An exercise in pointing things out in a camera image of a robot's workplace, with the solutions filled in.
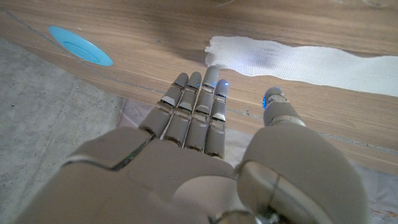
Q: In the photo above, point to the blue disk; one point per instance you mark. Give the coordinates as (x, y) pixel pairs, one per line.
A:
(79, 46)

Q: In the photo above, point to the white gauze bandage strip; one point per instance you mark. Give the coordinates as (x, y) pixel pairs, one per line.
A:
(280, 62)

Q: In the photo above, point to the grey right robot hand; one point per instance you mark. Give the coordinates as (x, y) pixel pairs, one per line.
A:
(161, 180)

